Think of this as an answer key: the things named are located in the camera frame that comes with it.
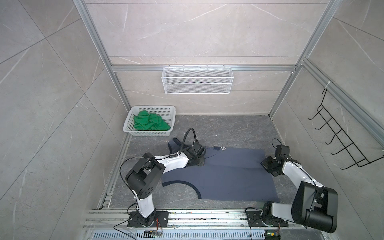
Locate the blue-grey tank top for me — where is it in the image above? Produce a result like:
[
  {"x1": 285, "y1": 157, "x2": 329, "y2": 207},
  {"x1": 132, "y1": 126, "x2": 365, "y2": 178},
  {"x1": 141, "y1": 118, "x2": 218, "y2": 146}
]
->
[{"x1": 162, "y1": 146, "x2": 279, "y2": 202}]

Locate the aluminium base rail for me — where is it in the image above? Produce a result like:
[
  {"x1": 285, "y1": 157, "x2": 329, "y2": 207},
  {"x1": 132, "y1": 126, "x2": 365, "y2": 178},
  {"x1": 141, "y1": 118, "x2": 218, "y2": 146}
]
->
[{"x1": 80, "y1": 209, "x2": 337, "y2": 240}]

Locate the white wire mesh shelf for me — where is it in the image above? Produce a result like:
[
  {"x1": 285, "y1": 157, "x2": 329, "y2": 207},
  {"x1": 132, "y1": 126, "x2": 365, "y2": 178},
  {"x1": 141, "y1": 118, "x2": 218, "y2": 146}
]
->
[{"x1": 162, "y1": 67, "x2": 234, "y2": 95}]

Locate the green tank top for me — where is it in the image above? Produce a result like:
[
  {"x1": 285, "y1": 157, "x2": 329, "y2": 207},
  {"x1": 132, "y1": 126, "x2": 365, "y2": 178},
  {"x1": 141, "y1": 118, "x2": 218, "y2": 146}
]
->
[{"x1": 134, "y1": 111, "x2": 171, "y2": 131}]

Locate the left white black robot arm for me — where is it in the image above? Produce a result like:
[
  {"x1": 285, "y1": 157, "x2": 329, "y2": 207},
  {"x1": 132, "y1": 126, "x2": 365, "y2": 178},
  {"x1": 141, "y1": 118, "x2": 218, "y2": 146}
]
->
[{"x1": 124, "y1": 141, "x2": 206, "y2": 221}]

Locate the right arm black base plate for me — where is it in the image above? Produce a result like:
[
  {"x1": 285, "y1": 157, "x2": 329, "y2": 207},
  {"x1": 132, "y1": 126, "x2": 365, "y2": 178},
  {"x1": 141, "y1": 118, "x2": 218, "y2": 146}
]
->
[{"x1": 245, "y1": 210, "x2": 289, "y2": 227}]

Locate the black wire hook rack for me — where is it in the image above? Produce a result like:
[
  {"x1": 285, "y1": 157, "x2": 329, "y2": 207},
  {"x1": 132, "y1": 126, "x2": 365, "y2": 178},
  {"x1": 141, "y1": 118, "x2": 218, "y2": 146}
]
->
[{"x1": 308, "y1": 89, "x2": 384, "y2": 170}]

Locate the white plastic laundry basket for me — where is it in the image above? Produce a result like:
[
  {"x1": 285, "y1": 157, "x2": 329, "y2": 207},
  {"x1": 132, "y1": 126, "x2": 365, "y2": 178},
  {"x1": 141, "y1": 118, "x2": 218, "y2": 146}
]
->
[{"x1": 123, "y1": 106, "x2": 176, "y2": 137}]

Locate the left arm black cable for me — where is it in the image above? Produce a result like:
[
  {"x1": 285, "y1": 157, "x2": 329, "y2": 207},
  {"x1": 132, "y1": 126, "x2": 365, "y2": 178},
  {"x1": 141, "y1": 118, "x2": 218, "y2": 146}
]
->
[{"x1": 178, "y1": 127, "x2": 197, "y2": 155}]

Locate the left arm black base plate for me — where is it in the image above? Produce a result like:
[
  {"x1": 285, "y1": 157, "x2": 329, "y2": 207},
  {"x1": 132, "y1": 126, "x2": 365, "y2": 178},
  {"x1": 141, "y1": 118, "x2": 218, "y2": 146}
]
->
[{"x1": 127, "y1": 211, "x2": 169, "y2": 228}]

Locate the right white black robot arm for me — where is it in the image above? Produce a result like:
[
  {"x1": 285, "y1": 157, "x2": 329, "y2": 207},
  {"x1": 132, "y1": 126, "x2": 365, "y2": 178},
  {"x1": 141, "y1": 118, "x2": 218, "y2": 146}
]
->
[{"x1": 261, "y1": 145, "x2": 339, "y2": 233}]

